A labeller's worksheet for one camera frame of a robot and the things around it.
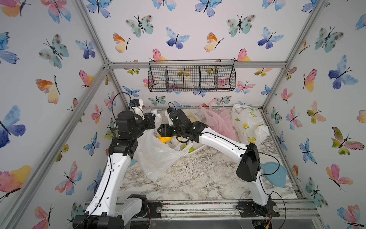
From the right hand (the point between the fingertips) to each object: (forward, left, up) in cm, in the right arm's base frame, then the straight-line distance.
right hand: (161, 127), depth 77 cm
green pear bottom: (-1, -16, -20) cm, 26 cm away
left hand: (+2, +1, +10) cm, 10 cm away
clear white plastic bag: (-12, +2, -8) cm, 14 cm away
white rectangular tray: (+26, -16, -20) cm, 37 cm away
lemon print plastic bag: (+18, -56, -18) cm, 61 cm away
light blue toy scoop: (-10, +20, -25) cm, 34 cm away
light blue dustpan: (-14, -68, -26) cm, 74 cm away
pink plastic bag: (+16, -33, -10) cm, 38 cm away
